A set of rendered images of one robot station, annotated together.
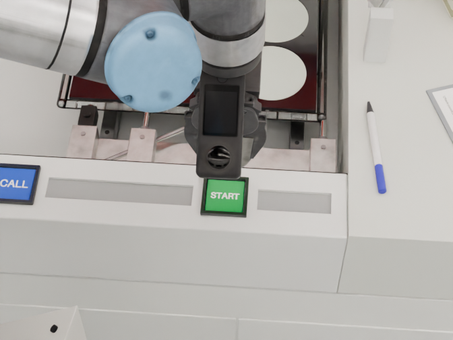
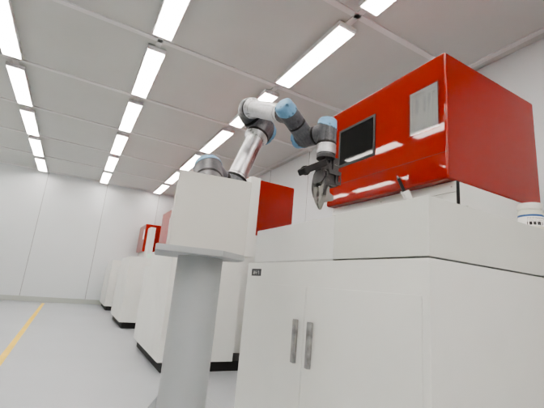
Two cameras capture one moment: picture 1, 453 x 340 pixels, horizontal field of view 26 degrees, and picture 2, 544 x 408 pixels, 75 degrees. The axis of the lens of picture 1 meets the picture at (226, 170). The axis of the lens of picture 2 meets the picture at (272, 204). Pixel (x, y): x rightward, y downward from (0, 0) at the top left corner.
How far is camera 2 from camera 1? 160 cm
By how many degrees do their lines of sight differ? 84
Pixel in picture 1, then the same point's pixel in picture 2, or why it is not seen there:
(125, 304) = (283, 279)
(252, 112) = (323, 170)
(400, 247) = (347, 217)
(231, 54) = (319, 146)
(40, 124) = not seen: hidden behind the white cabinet
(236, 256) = (309, 237)
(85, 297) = (277, 276)
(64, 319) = (247, 184)
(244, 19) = (322, 135)
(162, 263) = (295, 246)
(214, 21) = (317, 137)
